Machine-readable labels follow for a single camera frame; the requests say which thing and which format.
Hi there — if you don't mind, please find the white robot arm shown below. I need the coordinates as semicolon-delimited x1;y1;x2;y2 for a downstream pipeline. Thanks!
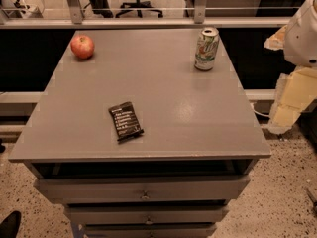
264;0;317;134

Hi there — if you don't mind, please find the white green 7up can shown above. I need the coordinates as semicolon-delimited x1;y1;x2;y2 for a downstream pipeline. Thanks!
194;27;220;71

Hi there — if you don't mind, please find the middle grey drawer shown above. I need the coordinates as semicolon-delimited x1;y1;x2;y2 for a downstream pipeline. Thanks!
65;205;229;225

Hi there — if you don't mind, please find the grey drawer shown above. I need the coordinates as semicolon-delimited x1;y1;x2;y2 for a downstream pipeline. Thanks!
84;223;216;238
65;205;229;225
34;175;250;204

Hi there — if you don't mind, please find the grey drawer cabinet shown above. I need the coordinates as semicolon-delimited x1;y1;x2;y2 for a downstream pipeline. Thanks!
8;29;272;238

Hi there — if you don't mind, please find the black snack bar wrapper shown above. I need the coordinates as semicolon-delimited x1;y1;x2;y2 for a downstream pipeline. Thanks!
108;101;144;142

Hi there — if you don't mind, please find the red apple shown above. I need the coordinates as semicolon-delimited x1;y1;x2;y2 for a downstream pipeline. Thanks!
70;35;95;60

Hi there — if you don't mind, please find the metal railing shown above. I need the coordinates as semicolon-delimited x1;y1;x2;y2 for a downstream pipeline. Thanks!
0;0;317;30

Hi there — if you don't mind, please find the bottom grey drawer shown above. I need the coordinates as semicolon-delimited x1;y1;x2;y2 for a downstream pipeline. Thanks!
84;223;216;238

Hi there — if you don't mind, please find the top grey drawer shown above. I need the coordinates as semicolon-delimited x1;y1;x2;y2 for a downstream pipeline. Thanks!
34;175;250;204

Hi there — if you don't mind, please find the black shoe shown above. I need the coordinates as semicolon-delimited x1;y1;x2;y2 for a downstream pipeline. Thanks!
0;211;21;238

